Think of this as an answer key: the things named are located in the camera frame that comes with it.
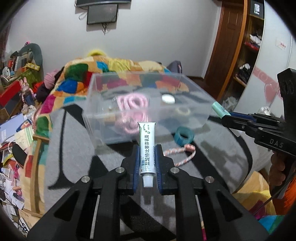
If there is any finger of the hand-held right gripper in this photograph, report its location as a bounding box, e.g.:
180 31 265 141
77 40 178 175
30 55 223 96
228 111 285 122
221 115 263 138

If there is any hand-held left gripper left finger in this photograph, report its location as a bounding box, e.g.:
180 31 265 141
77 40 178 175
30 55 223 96
26 144 141 241

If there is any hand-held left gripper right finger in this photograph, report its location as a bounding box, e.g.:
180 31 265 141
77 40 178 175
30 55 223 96
155 144 270 241

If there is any white ointment tube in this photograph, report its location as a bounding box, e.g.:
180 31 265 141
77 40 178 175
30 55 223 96
137 122 156 188

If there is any mint green small tube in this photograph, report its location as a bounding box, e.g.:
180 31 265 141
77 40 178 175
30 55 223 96
211 101 231 118

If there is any clear plastic box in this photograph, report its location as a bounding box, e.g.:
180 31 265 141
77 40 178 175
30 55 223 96
82 72 217 146

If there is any person's right hand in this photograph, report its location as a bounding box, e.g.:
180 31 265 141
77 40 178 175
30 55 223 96
269 152 288 198

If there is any teal tape roll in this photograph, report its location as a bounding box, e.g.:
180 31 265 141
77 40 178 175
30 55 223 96
174 126 195 146

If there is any grey black patterned blanket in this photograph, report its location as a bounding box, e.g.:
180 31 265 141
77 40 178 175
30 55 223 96
45 103 253 241

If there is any white pink wardrobe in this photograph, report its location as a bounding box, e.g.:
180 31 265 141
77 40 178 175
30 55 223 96
235 0 296 116

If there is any wooden shelf unit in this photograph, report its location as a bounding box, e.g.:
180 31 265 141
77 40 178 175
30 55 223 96
232 13 264 87

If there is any brown wooden door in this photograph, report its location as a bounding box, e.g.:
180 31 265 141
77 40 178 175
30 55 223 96
203 0 251 80

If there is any grey purple pillow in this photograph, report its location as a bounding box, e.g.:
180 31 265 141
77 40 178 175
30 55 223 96
166 60 183 74

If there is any black printed box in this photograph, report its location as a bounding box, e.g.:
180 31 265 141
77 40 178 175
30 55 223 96
250 0 265 19

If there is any colourful patchwork quilt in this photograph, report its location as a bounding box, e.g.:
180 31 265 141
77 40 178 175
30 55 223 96
24 54 286 235

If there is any pink knitted hat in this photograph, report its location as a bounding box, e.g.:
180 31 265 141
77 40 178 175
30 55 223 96
43 69 62 91

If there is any pile of papers and books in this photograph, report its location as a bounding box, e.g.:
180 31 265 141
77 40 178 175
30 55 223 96
0 112 35 230

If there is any rabbit toy figure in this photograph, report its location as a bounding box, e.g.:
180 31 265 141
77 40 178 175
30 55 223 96
20 78 36 105

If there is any red box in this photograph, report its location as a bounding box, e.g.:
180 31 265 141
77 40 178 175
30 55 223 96
0 81 22 106

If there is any grey green chair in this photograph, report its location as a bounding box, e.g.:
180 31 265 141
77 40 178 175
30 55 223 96
13 43 44 71

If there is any pink white rope loop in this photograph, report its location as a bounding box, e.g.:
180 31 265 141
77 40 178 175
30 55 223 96
163 144 196 167

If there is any pink spiral hair tie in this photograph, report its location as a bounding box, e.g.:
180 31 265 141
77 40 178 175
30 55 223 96
115 111 148 135
117 93 148 112

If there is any pale yellow tape ring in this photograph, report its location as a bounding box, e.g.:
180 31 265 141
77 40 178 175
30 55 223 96
175 107 191 116

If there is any thin black cable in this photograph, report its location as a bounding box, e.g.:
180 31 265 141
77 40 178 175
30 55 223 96
254 176 294 219

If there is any wall-mounted black screen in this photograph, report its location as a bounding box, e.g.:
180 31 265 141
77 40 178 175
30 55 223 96
74 0 132 25

